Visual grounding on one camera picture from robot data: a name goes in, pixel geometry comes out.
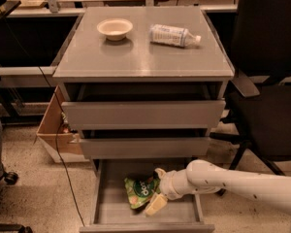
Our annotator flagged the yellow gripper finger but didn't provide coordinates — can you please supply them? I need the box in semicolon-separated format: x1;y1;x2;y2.
154;168;167;179
145;193;168;216

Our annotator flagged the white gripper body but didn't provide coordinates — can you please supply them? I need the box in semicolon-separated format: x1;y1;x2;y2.
159;169;193;200

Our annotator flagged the grey drawer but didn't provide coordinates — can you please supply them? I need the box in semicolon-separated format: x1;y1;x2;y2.
61;83;227;131
80;158;214;233
80;129;210;159

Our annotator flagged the clear plastic water bottle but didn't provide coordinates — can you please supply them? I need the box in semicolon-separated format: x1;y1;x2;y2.
149;24;201;48

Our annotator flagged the grey top drawer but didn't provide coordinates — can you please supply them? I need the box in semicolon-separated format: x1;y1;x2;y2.
61;83;227;131

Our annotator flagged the black chair caster left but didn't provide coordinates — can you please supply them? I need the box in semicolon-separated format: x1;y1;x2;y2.
4;172;18;185

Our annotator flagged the green rice chip bag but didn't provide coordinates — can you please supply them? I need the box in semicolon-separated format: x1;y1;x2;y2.
124;177;160;210

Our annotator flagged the black office chair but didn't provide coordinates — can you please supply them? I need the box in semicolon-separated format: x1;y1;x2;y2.
211;0;291;175

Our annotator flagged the white paper bowl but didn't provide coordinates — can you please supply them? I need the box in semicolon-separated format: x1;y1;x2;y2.
97;18;133;41

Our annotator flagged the grey bottom drawer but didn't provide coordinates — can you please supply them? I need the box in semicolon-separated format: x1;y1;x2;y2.
80;158;214;233

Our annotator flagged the grey drawer cabinet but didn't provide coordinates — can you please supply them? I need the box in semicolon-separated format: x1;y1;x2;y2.
52;6;236;233

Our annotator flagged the grey middle drawer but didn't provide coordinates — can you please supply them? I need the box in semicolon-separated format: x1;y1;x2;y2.
80;129;210;159

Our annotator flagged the cardboard box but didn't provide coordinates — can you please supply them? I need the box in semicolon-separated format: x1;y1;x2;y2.
36;86;86;163

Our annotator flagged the black floor cable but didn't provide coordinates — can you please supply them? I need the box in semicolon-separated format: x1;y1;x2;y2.
0;0;86;227

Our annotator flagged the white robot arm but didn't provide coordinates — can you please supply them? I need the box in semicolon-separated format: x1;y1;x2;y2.
145;159;291;233

